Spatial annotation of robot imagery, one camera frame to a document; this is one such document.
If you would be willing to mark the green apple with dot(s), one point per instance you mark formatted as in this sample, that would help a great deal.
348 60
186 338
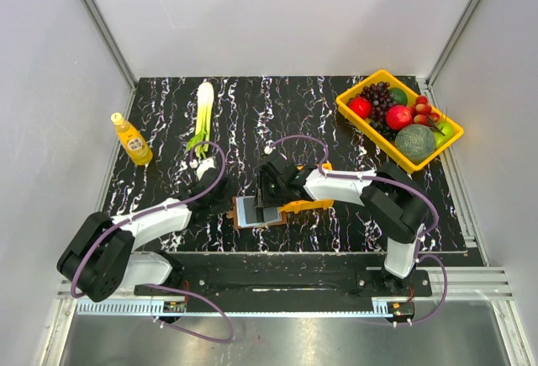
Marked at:
443 133

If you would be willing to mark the dark purple grape bunch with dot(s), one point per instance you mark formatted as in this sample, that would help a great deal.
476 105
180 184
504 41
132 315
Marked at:
381 100

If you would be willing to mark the brown leather card holder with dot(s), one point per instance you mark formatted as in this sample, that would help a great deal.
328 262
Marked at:
237 214

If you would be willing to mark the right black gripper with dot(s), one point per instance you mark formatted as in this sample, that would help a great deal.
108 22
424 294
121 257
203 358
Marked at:
262 197

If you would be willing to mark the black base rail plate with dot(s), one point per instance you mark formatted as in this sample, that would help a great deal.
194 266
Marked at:
361 274

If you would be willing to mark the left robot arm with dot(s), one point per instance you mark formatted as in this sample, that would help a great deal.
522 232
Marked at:
101 256

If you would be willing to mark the small orange plastic bin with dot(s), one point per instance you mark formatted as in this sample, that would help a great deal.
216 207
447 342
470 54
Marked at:
311 202

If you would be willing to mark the red lychee cluster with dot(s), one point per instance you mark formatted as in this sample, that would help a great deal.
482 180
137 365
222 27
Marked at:
423 113

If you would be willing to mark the yellow juice bottle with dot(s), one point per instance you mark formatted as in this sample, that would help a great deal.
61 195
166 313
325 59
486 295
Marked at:
132 140

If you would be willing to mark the red apple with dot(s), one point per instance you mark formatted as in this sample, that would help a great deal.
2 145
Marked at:
361 107

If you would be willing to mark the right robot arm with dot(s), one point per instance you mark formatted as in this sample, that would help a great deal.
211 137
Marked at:
390 196

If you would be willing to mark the striped edge credit card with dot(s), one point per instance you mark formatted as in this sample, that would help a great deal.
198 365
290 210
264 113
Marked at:
261 215

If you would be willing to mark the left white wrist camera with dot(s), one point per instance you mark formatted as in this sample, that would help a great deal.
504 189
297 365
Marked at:
202 166

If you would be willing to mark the dark green avocado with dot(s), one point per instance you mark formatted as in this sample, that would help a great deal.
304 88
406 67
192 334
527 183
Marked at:
399 96

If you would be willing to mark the red pomegranate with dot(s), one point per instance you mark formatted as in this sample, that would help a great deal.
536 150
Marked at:
398 117

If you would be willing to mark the green netted melon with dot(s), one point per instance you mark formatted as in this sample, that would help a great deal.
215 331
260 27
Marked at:
415 142

